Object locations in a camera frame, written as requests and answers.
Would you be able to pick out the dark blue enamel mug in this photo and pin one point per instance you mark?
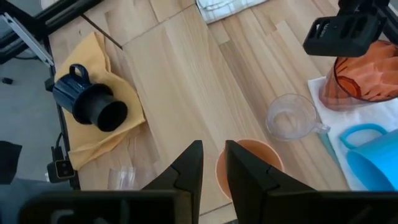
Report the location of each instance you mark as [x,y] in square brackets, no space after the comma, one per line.
[66,93]

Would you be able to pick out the tall black cup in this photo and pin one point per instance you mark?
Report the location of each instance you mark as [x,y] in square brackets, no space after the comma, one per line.
[109,115]

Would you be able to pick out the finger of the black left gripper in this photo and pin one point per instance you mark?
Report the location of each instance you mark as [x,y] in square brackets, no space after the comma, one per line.
[339,43]

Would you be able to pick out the grey metal bracket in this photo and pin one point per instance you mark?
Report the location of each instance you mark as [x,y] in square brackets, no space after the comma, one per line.
[28,39]

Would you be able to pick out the orange faceted tumbler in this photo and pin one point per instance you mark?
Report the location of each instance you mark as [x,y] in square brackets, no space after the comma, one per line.
[367,77]

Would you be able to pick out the white checked cloth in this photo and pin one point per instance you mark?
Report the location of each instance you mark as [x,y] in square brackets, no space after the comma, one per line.
[224,7]

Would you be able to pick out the clear glass mug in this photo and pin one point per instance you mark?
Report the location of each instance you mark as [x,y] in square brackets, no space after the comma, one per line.
[289,118]

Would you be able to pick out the peach matte plastic cup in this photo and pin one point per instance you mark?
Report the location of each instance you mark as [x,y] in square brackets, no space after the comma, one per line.
[220,168]

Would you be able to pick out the clear plastic cup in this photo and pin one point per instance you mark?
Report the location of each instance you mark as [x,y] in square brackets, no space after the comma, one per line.
[124,179]

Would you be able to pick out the yellow waffle cloth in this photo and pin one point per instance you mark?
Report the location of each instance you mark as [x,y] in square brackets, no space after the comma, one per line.
[90,146]

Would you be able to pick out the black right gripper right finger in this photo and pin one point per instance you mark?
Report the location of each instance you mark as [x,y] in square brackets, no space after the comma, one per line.
[248,180]

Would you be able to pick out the small black table camera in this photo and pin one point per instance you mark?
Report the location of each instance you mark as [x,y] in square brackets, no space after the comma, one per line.
[62,169]

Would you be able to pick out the light blue plastic mug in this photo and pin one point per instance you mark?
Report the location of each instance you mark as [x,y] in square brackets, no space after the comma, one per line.
[376,161]

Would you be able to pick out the teal cloth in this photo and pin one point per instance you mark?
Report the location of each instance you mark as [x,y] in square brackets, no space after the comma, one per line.
[329,152]

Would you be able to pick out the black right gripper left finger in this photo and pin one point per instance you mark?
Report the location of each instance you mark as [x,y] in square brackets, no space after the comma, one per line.
[186,177]

